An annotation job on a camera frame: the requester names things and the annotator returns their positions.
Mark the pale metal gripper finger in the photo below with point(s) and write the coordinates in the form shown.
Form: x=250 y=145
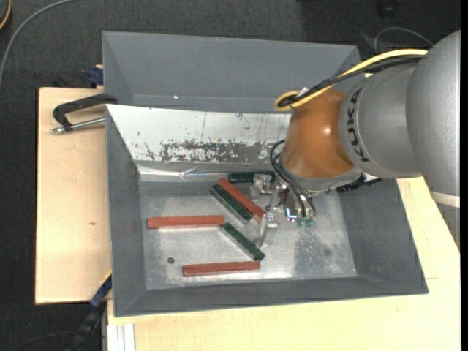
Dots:
x=264 y=232
x=264 y=186

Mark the dark green flat block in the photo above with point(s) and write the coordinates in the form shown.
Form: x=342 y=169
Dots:
x=241 y=176
x=231 y=203
x=243 y=241

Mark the red-brown flat block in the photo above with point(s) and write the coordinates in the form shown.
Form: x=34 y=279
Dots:
x=186 y=221
x=241 y=197
x=221 y=268

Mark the grey metal bin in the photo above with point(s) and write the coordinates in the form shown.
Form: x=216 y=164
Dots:
x=204 y=68

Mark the pale wood flat board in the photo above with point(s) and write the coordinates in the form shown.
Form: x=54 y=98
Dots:
x=71 y=203

